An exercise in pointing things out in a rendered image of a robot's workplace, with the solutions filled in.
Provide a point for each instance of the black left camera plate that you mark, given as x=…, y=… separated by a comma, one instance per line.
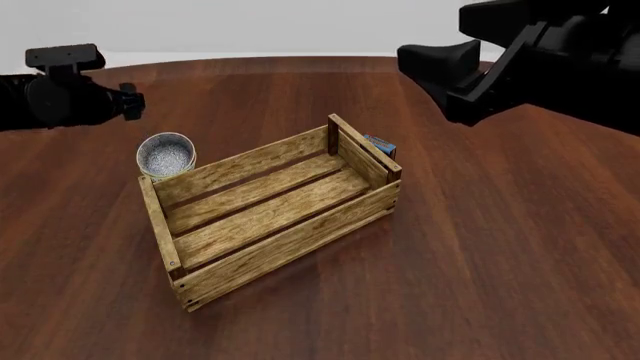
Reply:
x=62, y=56

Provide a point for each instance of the blue printed box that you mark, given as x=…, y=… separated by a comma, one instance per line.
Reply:
x=382, y=144

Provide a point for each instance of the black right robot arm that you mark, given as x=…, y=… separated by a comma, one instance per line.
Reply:
x=580, y=56

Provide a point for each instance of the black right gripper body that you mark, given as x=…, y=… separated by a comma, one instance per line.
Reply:
x=487, y=90

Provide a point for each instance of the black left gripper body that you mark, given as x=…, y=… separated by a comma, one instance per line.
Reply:
x=132, y=102

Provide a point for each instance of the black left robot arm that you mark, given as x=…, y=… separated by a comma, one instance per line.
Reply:
x=55, y=99

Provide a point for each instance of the wooden slat tray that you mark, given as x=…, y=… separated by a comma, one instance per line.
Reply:
x=270, y=221

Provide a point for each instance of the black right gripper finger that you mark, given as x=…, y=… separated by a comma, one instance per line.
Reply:
x=440, y=65

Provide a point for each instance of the grey speckled bowl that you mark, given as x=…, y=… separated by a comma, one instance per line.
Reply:
x=164, y=156

